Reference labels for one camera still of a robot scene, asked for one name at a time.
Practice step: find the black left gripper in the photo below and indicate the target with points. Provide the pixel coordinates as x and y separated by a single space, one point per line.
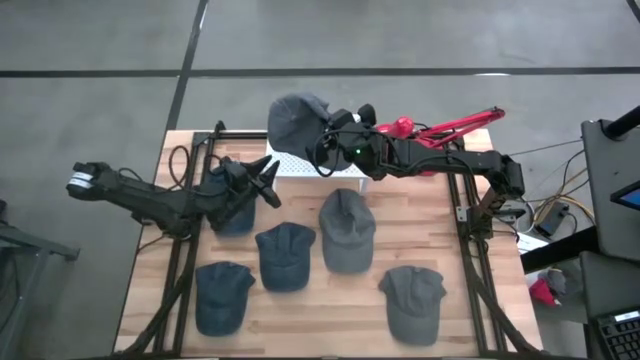
235 190

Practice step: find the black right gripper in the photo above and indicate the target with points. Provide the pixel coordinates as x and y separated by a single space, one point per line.
360 145

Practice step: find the dark blue baseball cap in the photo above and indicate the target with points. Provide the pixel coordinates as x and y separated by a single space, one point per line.
285 260
242 222
222 300

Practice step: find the grey baseball cap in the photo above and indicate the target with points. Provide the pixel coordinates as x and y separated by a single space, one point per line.
347 235
292 125
412 307

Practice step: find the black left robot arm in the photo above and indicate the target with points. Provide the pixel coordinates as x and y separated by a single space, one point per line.
150 200

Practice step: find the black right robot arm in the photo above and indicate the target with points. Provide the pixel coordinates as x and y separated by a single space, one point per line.
450 162

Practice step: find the white perforated metal shelf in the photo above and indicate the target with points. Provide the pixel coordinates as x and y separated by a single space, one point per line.
300 167

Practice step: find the red desk lamp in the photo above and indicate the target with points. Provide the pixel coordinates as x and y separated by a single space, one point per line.
400 127

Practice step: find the white paper sheet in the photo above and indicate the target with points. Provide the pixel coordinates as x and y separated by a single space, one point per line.
531 244

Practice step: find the black power adapter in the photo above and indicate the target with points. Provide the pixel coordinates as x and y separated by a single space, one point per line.
551 220

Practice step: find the black desk beam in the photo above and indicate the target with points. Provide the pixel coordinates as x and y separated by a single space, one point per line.
555 252

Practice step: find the red cloth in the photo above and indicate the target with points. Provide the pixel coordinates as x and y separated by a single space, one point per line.
542 292

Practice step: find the grey cloth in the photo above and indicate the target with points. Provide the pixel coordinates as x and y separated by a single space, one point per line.
557 281

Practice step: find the grey metal table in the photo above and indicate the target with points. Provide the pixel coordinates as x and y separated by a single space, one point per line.
30 247

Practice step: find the black monitor pole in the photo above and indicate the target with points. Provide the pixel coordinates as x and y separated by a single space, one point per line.
622 122

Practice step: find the black desk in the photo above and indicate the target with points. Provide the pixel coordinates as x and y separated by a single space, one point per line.
612 225

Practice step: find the computer monitor blue screen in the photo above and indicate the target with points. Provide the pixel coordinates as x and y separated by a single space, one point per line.
629 196

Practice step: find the black keyboard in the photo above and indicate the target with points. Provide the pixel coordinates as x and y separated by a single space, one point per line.
622 337

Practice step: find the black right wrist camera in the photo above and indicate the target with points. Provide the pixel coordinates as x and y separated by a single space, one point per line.
367 114

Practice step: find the silver metal bracket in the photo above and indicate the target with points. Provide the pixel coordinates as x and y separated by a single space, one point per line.
461 214

